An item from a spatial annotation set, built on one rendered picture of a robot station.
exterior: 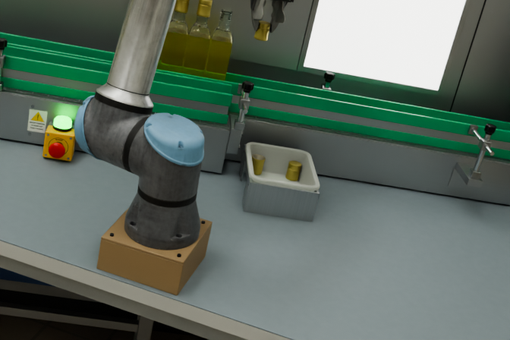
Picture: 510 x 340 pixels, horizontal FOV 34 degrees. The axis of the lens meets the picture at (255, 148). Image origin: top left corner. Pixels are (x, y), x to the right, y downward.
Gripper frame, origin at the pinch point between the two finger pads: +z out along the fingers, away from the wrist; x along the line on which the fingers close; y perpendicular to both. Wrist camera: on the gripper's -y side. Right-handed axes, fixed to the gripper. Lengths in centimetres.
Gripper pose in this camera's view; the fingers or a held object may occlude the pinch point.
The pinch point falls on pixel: (263, 25)
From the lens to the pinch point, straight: 213.3
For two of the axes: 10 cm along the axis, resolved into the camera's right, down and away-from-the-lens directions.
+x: 9.3, 0.5, 3.7
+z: -2.0, 9.0, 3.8
